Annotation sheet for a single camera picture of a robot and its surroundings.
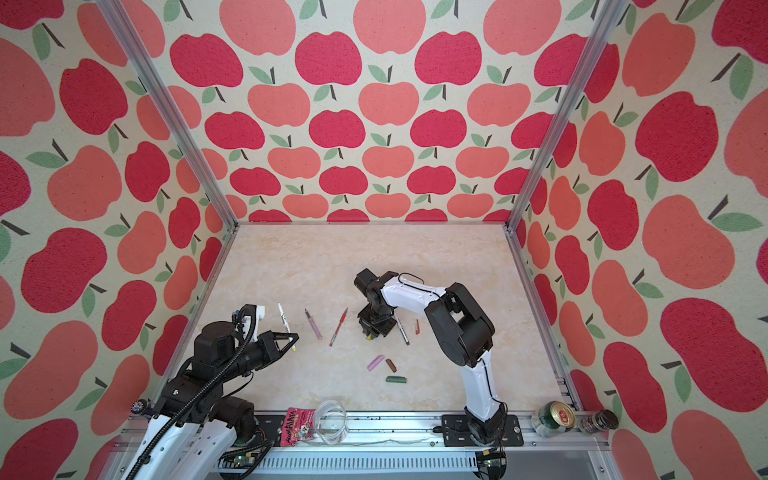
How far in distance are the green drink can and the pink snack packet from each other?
1.85ft

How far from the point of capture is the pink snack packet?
74cm

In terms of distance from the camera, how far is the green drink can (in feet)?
2.22

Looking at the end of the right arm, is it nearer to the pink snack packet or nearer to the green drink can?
the pink snack packet
